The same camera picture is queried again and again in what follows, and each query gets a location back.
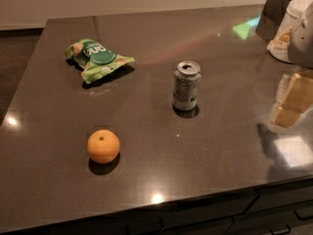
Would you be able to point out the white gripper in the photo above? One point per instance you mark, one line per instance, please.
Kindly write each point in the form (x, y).
(302, 46)

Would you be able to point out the silver green 7up can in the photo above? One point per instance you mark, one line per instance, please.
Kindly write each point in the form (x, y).
(187, 79)

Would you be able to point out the dark box on counter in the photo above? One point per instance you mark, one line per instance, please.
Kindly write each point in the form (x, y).
(271, 17)

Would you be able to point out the dark cabinet drawers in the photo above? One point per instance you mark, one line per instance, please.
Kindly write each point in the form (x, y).
(272, 209)

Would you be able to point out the green chip bag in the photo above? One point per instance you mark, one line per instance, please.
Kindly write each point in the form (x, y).
(95, 60)

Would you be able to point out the orange fruit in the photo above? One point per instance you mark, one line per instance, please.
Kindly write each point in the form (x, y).
(103, 146)

